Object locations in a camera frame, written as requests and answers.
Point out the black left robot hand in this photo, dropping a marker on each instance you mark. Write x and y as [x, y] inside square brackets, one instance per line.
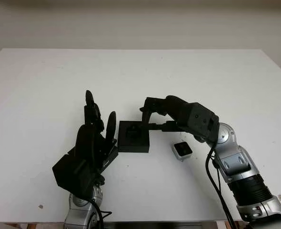
[85, 143]

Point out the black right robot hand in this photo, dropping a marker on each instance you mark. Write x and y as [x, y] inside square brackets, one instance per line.
[173, 107]

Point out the black RealSense box lid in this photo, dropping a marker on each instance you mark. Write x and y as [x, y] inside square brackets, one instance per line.
[109, 158]

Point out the small silver camera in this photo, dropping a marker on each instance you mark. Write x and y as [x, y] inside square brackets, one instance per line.
[182, 149]

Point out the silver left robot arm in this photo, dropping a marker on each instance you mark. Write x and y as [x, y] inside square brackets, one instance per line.
[78, 214]

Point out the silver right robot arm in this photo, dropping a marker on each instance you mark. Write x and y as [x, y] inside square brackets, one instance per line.
[238, 162]

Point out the black box base with insert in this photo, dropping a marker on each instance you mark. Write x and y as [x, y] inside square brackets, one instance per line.
[126, 148]

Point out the dark robot torso edge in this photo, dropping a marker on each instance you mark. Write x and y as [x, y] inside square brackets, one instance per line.
[154, 225]

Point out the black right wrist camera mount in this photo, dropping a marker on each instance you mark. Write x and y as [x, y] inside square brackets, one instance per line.
[200, 121]

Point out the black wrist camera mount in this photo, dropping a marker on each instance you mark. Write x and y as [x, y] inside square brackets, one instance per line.
[69, 174]
[200, 121]

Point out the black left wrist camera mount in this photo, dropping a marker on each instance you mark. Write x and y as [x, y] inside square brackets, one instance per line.
[69, 174]

